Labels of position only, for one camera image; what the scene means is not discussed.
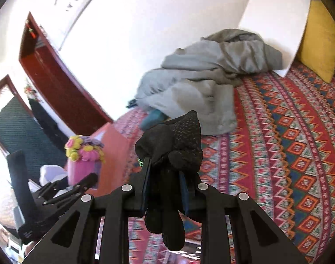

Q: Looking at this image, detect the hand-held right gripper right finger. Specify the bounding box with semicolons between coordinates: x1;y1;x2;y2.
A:
180;173;311;264

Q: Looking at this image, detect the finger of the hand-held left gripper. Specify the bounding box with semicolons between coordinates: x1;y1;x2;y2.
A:
33;176;69;199
42;173;99;207

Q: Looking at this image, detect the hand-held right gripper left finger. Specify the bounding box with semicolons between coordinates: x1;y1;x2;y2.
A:
22;157;152;264

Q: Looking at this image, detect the pink flower pot plush toy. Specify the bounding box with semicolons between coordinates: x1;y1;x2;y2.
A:
64;135;105;190

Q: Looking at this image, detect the black glove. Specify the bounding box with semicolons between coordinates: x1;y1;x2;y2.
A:
135;110;204;251

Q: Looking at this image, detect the black upright panel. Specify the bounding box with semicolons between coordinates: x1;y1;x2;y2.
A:
7;151;34;226

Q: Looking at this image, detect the teal item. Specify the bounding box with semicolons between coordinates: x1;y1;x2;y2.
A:
140;109;168;130

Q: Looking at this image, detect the black hanging clothing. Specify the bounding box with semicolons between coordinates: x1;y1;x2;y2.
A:
29;97;70;150

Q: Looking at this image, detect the window with dark green curtain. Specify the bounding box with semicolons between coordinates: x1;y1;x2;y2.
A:
0;74;61;182

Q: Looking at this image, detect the artificial flower decoration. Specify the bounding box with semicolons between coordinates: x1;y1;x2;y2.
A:
23;84;37;100

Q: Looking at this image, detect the red-brown wooden door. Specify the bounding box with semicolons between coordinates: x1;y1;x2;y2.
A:
18;11;114;138

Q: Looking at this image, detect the patterned red bed sheet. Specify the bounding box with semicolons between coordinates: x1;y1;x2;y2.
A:
113;60;335;264

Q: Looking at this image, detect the grey blanket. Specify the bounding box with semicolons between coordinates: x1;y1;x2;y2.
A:
135;29;283;135

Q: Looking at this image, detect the red hanging ornament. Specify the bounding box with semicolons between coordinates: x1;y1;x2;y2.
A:
25;19;36;39

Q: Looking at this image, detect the white pillow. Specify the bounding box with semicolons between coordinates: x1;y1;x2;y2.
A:
237;0;312;78

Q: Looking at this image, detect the yellow pillow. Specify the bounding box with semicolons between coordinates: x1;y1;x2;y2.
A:
295;0;335;83

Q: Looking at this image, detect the calligraphy wall scroll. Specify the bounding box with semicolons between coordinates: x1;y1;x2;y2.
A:
27;0;114;51

